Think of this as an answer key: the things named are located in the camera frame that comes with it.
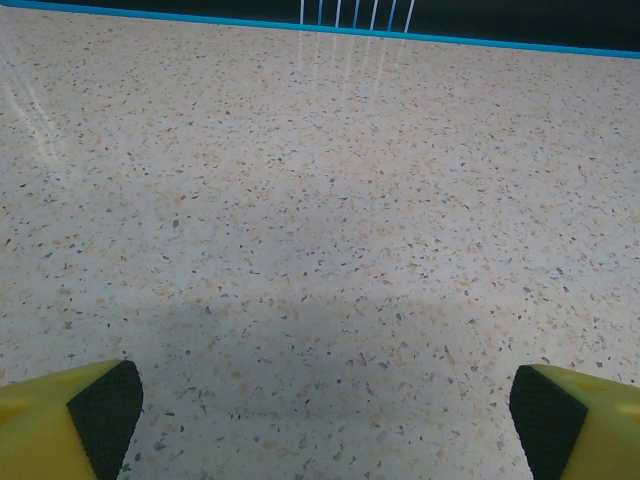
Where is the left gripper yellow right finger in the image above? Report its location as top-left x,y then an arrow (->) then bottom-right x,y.
510,363 -> 640,480

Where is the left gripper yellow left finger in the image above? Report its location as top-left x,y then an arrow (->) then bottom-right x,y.
0,358 -> 145,480

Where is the blue table edge strip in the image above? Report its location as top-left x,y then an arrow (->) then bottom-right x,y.
0,0 -> 640,57

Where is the printed blue enclosure panel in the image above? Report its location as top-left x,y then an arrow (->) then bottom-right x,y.
0,0 -> 640,51

